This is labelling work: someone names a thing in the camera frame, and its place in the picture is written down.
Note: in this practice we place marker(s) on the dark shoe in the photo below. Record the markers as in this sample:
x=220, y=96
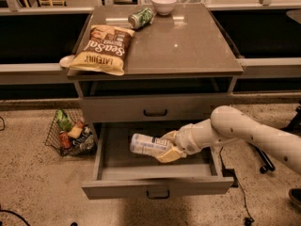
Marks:
x=295, y=196

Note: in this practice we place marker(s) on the green soda can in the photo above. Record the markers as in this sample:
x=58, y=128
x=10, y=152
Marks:
x=141, y=18

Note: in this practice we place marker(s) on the white bowl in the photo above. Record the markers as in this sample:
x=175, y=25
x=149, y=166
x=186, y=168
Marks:
x=163, y=7

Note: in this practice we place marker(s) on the sea salt chips bag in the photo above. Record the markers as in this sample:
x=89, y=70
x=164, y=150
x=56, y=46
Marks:
x=105, y=51

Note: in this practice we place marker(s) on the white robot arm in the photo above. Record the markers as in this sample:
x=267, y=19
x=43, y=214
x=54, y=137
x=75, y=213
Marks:
x=225, y=125

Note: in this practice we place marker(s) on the grey drawer cabinet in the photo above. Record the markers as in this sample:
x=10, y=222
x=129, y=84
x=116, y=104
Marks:
x=183, y=53

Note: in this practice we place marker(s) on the red can in basket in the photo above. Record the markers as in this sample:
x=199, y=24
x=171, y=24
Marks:
x=64, y=140

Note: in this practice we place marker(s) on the closed grey upper drawer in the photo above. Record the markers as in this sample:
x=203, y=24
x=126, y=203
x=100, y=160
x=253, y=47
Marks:
x=152, y=107

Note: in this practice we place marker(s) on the white round plate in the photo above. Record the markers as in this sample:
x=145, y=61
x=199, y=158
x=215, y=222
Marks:
x=66, y=61

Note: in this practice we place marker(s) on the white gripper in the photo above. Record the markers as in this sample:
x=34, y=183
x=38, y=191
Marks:
x=184, y=139

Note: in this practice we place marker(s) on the yellow item in basket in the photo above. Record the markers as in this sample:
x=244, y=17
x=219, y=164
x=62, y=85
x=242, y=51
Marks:
x=75, y=132

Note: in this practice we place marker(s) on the open grey lower drawer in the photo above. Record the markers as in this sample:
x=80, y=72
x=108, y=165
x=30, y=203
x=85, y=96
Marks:
x=119, y=173

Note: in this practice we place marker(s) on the wire basket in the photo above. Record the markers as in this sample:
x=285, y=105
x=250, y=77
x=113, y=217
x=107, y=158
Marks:
x=83, y=145

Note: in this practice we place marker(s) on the green snack bag in basket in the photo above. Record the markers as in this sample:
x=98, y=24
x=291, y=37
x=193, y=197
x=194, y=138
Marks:
x=63, y=121

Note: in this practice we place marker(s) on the black wheeled stand base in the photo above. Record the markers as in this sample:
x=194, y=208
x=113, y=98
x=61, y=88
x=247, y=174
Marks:
x=284, y=146

